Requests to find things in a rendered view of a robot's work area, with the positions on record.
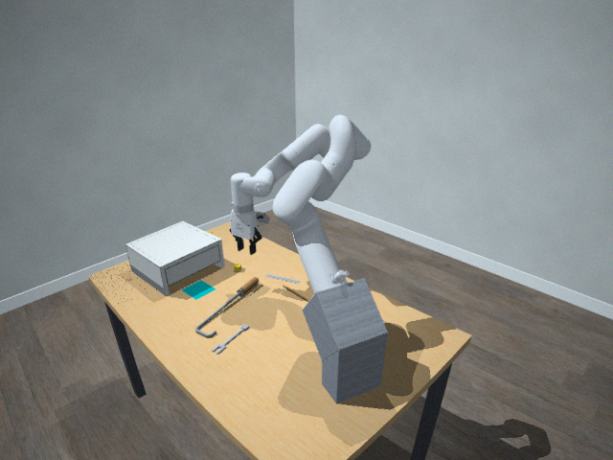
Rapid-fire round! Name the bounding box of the steel rod with brown wooden handle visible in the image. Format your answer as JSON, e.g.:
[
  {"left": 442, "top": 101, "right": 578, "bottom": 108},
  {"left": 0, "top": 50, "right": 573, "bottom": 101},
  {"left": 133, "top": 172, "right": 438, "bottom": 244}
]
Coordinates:
[{"left": 195, "top": 277, "right": 259, "bottom": 337}]

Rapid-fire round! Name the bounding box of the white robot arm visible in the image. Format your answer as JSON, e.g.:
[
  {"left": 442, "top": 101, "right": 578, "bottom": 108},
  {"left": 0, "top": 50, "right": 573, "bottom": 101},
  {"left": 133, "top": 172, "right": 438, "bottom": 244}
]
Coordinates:
[{"left": 231, "top": 115, "right": 371, "bottom": 294}]

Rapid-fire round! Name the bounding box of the small grey cabinet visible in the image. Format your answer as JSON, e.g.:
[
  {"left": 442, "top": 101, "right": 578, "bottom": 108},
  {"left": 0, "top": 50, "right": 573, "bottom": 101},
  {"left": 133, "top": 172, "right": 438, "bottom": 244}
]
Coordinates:
[{"left": 125, "top": 221, "right": 225, "bottom": 296}]

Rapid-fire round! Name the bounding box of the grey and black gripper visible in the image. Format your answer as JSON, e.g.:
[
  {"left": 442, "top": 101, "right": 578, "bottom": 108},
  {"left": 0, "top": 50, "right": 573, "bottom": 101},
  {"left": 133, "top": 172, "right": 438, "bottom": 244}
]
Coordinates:
[{"left": 230, "top": 210, "right": 262, "bottom": 255}]

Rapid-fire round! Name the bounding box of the grey wrench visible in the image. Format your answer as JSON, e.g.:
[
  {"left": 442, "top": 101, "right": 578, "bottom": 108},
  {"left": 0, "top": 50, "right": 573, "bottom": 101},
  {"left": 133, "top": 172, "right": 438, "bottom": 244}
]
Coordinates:
[{"left": 212, "top": 324, "right": 249, "bottom": 354}]

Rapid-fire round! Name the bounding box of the teal square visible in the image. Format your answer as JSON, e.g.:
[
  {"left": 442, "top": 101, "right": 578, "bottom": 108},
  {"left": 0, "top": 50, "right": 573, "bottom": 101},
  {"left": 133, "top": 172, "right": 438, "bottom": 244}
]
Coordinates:
[{"left": 182, "top": 280, "right": 216, "bottom": 300}]

